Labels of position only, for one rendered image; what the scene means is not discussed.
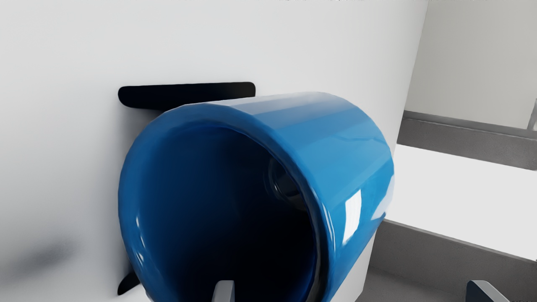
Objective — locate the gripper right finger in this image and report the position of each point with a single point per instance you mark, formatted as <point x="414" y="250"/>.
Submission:
<point x="486" y="292"/>

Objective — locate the blue faceted mug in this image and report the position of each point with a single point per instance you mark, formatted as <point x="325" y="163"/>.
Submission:
<point x="327" y="151"/>

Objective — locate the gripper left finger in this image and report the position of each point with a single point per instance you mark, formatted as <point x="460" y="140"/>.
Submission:
<point x="224" y="292"/>

